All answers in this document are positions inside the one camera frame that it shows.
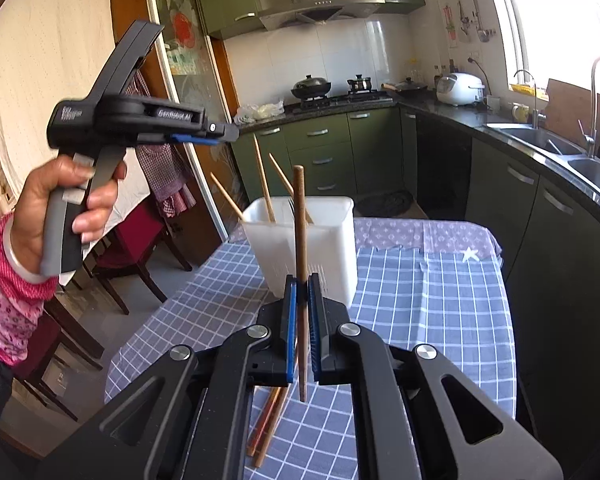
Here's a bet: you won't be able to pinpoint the wooden chopstick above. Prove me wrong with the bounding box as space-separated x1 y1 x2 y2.
247 387 282 457
268 153 314 224
209 172 245 222
252 134 276 223
292 165 309 402
253 387 289 468

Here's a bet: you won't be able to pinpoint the pink patterned sleeve forearm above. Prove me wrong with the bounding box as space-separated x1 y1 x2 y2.
0 214 58 366

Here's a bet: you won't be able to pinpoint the green kitchen cabinets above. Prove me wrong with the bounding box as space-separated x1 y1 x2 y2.
233 103 600 411

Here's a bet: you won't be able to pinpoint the left hand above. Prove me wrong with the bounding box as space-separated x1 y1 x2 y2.
6 154 126 278

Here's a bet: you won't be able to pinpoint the checkered apron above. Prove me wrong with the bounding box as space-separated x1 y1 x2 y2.
124 69 199 219

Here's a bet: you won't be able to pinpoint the red wooden chair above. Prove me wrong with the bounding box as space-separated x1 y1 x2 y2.
93 197 193 315

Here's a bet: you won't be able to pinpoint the blue checkered tablecloth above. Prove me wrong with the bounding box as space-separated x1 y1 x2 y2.
104 219 517 479

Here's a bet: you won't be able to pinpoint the white plastic bag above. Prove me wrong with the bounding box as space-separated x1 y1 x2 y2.
233 101 285 126

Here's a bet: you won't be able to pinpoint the white plastic utensil holder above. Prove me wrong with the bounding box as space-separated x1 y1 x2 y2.
240 195 360 309

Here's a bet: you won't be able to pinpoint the black wok with lid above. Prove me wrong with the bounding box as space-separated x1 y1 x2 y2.
291 74 332 101

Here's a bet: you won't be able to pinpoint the black floor mat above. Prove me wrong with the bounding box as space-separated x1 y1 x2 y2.
355 190 414 218

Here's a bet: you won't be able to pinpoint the small steel pot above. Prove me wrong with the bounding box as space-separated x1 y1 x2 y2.
347 74 373 93

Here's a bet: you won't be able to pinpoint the black frying pan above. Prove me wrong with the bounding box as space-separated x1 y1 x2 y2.
381 77 427 98

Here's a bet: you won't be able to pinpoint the steel double sink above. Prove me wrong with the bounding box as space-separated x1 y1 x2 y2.
486 122 600 194

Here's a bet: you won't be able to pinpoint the chrome sink faucet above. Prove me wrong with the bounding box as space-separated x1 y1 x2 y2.
579 57 600 159

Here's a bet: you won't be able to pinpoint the white rice cooker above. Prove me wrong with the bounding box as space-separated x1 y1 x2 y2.
436 73 484 106

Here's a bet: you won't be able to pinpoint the wooden cutting board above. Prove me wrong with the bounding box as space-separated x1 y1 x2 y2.
543 78 592 146

